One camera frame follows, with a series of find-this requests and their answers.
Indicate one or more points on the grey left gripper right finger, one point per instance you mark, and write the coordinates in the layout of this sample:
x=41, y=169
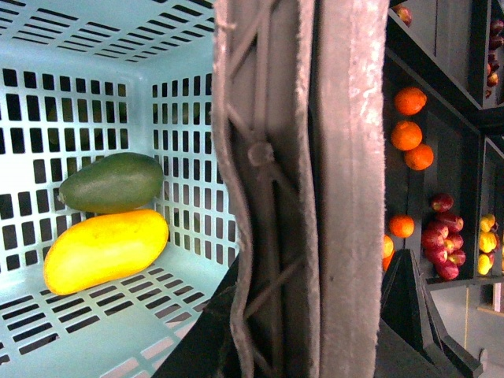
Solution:
x=349, y=147

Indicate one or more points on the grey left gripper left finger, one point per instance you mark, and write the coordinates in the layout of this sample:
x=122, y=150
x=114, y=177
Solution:
x=260, y=114

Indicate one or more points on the light blue plastic basket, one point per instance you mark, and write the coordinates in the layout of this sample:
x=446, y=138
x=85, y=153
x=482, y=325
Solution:
x=81, y=80

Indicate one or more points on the green avocado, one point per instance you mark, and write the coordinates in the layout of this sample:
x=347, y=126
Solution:
x=114, y=184

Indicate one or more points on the yellow mango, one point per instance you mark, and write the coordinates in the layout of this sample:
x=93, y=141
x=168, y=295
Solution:
x=104, y=248

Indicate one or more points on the orange top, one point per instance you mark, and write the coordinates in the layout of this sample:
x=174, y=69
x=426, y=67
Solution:
x=410, y=101

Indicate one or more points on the orange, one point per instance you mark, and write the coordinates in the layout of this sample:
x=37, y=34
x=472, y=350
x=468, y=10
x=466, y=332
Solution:
x=410, y=101
x=419, y=158
x=406, y=135

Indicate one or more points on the orange middle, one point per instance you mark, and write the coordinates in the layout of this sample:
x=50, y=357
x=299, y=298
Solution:
x=406, y=135

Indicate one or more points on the orange lower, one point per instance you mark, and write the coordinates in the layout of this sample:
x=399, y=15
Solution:
x=419, y=158

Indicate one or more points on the black fruit display shelf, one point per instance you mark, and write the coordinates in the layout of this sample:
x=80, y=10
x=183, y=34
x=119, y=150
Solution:
x=441, y=47

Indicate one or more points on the orange small bottom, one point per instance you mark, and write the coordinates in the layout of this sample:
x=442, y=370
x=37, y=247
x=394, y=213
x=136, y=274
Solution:
x=401, y=226

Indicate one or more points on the red apple pile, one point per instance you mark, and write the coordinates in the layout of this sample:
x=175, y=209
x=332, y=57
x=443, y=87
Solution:
x=441, y=240

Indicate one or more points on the yellow apple pile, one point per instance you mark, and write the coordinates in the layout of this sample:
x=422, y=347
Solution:
x=489, y=243

